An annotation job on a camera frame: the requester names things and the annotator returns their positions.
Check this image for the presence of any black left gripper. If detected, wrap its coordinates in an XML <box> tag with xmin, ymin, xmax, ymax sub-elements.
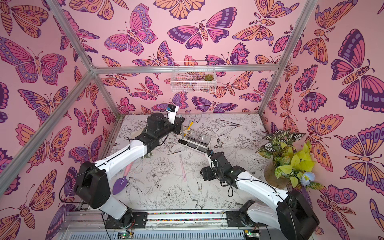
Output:
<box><xmin>156</xmin><ymin>117</ymin><xmax>185</xmax><ymax>142</ymax></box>

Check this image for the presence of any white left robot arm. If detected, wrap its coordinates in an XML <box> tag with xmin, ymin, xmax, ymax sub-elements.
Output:
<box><xmin>74</xmin><ymin>113</ymin><xmax>185</xmax><ymax>227</ymax></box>

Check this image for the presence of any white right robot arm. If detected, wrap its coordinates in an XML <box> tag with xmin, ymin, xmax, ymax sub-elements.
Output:
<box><xmin>200</xmin><ymin>150</ymin><xmax>320</xmax><ymax>240</ymax></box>

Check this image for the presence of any cream toothbrush holder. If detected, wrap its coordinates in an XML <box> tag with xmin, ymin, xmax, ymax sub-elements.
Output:
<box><xmin>177</xmin><ymin>129</ymin><xmax>212</xmax><ymax>154</ymax></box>

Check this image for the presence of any small succulent plant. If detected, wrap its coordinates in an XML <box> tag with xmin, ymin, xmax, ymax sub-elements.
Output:
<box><xmin>204</xmin><ymin>74</ymin><xmax>215</xmax><ymax>82</ymax></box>

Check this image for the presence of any pink cylinder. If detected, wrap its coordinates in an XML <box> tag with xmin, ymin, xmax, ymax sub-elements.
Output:
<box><xmin>124</xmin><ymin>163</ymin><xmax>132</xmax><ymax>178</ymax></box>

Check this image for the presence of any artificial leafy potted plant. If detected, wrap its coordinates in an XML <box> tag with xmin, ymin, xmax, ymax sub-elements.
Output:
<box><xmin>256</xmin><ymin>130</ymin><xmax>324</xmax><ymax>191</ymax></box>

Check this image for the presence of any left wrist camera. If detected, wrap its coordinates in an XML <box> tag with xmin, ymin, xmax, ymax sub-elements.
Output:
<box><xmin>166</xmin><ymin>104</ymin><xmax>179</xmax><ymax>125</ymax></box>

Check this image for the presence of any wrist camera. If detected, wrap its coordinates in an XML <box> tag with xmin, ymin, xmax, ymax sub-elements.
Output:
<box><xmin>166</xmin><ymin>104</ymin><xmax>179</xmax><ymax>125</ymax></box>
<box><xmin>205</xmin><ymin>150</ymin><xmax>214</xmax><ymax>161</ymax></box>

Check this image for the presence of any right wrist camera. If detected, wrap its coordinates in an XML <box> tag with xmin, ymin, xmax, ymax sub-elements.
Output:
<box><xmin>205</xmin><ymin>150</ymin><xmax>214</xmax><ymax>161</ymax></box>

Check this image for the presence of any white wire basket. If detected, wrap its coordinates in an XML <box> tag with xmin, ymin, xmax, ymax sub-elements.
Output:
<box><xmin>170</xmin><ymin>60</ymin><xmax>217</xmax><ymax>94</ymax></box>

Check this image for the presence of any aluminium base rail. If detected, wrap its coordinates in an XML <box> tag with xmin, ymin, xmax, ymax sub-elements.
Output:
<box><xmin>56</xmin><ymin>209</ymin><xmax>285</xmax><ymax>240</ymax></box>

